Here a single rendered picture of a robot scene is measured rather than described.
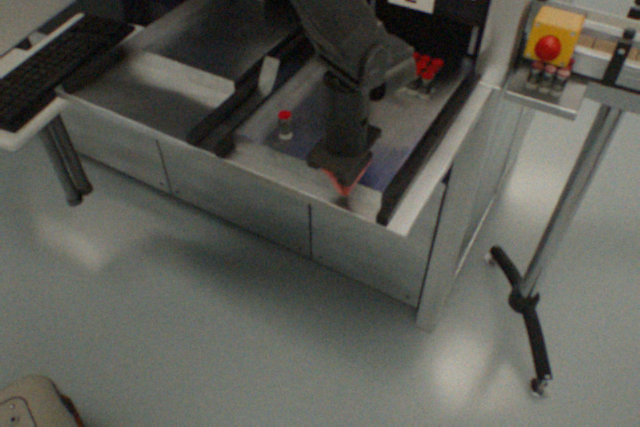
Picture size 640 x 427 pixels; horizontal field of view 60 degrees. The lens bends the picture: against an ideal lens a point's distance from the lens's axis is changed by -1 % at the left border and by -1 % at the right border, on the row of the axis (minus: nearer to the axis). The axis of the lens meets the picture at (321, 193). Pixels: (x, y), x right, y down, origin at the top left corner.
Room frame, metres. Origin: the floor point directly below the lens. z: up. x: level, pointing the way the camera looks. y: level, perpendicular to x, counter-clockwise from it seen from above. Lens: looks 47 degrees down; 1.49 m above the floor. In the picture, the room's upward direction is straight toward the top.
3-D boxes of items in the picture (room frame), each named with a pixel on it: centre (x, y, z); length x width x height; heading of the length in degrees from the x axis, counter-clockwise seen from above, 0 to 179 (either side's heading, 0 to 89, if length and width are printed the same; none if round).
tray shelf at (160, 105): (0.87, 0.07, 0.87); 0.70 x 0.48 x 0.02; 60
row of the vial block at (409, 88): (0.85, -0.11, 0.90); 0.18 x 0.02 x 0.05; 60
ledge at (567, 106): (0.86, -0.42, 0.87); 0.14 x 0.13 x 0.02; 150
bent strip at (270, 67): (0.78, 0.12, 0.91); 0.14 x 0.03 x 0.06; 149
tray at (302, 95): (0.75, -0.06, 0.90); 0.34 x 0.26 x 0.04; 150
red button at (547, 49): (0.79, -0.37, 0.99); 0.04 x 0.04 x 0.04; 60
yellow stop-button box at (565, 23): (0.83, -0.39, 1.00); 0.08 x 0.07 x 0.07; 150
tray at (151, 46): (1.02, 0.18, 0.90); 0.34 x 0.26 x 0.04; 150
